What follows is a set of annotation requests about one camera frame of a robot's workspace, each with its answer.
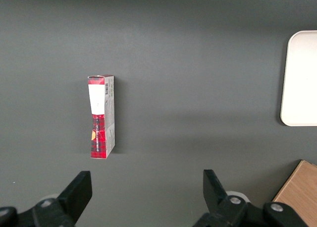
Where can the cream rectangular plastic tray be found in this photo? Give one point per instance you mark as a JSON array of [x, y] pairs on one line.
[[302, 83]]

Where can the red and grey carton box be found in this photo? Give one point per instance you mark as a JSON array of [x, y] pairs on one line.
[[99, 128]]

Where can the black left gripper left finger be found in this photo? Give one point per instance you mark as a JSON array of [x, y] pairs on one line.
[[57, 212]]

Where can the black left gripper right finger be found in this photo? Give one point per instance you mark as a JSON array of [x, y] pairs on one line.
[[230, 214]]

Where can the wooden drawer cabinet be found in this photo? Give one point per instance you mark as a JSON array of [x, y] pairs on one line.
[[302, 194]]

